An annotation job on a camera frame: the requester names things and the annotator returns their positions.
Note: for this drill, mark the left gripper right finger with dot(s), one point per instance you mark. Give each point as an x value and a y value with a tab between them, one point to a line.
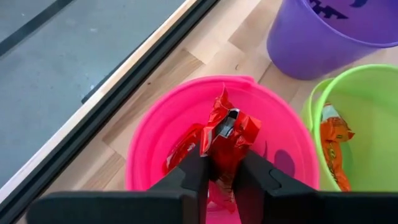
255	183

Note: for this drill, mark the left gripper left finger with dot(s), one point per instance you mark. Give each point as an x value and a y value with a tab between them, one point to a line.
196	174

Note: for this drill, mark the red candy with white label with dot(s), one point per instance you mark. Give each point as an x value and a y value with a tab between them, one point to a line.
245	127

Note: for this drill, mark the pink jack-o-lantern bucket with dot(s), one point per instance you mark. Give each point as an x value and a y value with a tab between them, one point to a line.
273	109

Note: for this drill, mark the purple jack-o-lantern bucket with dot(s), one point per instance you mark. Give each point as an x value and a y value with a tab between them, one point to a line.
304	46

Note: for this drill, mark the green jack-o-lantern bucket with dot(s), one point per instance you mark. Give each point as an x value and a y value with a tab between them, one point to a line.
373	93

